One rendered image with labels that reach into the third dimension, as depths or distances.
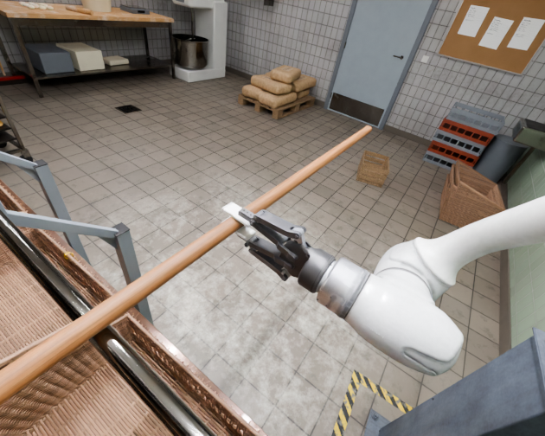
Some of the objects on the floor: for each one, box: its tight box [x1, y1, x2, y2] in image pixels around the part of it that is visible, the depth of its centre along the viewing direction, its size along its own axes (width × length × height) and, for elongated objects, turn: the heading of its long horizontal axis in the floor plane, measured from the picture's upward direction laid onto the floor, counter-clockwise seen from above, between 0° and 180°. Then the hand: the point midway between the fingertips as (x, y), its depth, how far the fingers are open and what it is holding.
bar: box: [0, 145, 216, 436], centre depth 94 cm, size 31×127×118 cm, turn 44°
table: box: [0, 0, 176, 98], centre depth 408 cm, size 220×80×90 cm, turn 134°
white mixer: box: [170, 0, 228, 83], centre depth 487 cm, size 100×66×132 cm, turn 134°
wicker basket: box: [439, 173, 480, 228], centre depth 287 cm, size 49×56×28 cm
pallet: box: [238, 93, 315, 119], centre depth 471 cm, size 120×80×14 cm, turn 134°
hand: (238, 221), depth 55 cm, fingers closed on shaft, 3 cm apart
